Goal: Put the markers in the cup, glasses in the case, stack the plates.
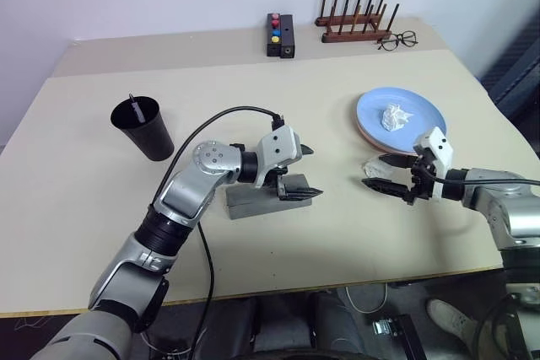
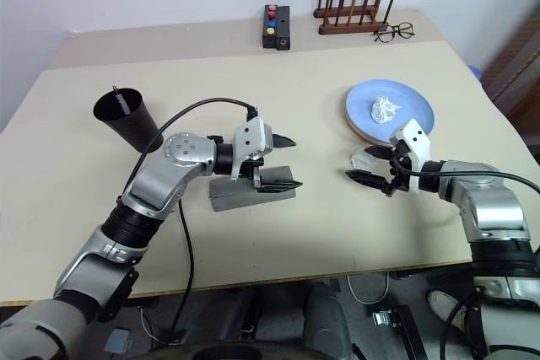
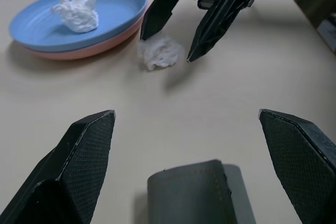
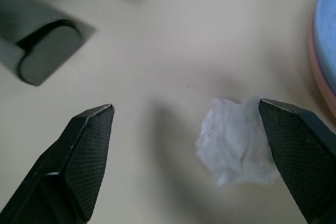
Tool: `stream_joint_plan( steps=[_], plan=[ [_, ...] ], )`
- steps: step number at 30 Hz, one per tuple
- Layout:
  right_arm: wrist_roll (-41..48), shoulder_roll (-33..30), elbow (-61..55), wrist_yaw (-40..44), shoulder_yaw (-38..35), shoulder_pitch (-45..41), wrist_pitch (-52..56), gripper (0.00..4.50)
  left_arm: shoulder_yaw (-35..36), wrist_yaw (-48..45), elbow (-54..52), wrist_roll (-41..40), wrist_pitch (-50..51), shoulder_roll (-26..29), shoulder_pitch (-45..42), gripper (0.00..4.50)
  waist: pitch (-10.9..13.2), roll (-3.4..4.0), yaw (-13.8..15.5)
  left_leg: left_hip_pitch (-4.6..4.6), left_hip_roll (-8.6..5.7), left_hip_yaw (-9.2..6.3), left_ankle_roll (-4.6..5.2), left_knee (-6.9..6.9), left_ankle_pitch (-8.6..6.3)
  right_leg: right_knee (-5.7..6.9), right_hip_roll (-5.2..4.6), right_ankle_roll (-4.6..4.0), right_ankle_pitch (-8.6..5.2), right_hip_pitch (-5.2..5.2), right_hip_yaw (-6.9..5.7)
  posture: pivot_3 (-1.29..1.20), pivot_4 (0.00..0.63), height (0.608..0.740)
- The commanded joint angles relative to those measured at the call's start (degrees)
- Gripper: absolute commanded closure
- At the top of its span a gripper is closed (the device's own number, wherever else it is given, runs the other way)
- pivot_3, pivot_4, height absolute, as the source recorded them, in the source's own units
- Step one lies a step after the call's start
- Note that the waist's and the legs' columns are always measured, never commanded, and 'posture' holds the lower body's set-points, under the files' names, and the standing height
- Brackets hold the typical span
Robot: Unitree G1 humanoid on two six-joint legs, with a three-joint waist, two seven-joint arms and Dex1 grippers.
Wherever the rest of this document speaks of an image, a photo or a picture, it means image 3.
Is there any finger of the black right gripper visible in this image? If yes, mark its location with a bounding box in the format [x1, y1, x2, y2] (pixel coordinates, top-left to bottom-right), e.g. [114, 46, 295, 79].
[140, 0, 182, 41]
[186, 0, 255, 63]

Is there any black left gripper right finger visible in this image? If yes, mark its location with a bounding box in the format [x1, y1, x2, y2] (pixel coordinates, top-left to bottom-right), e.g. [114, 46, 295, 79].
[258, 108, 336, 224]

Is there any pink plate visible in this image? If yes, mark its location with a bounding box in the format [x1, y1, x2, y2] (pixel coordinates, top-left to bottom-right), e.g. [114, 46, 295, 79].
[22, 0, 151, 61]

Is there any blue plate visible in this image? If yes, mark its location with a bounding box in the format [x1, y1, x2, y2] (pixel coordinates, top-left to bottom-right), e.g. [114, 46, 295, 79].
[8, 0, 148, 53]

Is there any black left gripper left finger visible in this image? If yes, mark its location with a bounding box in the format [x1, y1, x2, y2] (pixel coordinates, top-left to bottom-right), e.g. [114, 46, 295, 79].
[0, 109, 117, 224]

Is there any white tissue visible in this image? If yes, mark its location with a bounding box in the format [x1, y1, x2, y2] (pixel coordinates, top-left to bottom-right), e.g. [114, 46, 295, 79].
[136, 33, 186, 72]
[51, 0, 100, 34]

